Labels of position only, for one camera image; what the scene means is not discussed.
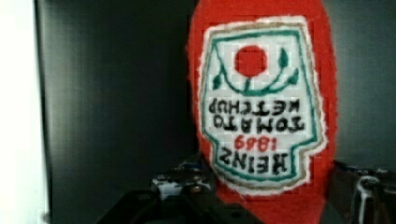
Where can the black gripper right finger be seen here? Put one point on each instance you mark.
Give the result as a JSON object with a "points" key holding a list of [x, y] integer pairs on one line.
{"points": [[360, 196]]}

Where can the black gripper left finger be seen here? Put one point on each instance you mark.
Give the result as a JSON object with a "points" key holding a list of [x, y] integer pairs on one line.
{"points": [[184, 194]]}

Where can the red plush ketchup bottle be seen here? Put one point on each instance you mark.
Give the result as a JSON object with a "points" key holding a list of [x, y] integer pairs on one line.
{"points": [[264, 101]]}

